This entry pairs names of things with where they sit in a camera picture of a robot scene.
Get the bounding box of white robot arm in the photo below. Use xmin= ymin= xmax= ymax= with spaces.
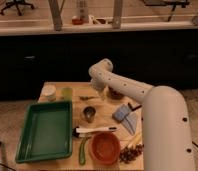
xmin=88 ymin=59 xmax=196 ymax=171

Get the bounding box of small metal cup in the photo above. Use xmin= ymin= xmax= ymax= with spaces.
xmin=83 ymin=106 xmax=96 ymax=123

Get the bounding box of dark brown bowl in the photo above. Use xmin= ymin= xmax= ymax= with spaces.
xmin=107 ymin=87 xmax=124 ymax=100

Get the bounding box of white cylindrical container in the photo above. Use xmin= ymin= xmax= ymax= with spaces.
xmin=42 ymin=85 xmax=56 ymax=101

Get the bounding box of orange plastic bowl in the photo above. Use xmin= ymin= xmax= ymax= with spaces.
xmin=89 ymin=132 xmax=121 ymax=165

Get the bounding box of yellow banana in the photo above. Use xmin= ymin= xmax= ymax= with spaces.
xmin=127 ymin=132 xmax=142 ymax=148

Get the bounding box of green plastic tray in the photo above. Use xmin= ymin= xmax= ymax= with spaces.
xmin=15 ymin=101 xmax=73 ymax=163

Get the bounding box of red object on shelf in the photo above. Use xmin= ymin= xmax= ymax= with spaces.
xmin=72 ymin=18 xmax=84 ymax=25

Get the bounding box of bunch of dark grapes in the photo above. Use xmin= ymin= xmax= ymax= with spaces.
xmin=119 ymin=144 xmax=143 ymax=164

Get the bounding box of black office chair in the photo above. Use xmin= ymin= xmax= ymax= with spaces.
xmin=0 ymin=0 xmax=35 ymax=16

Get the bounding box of white handled brush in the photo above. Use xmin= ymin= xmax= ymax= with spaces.
xmin=73 ymin=127 xmax=117 ymax=137

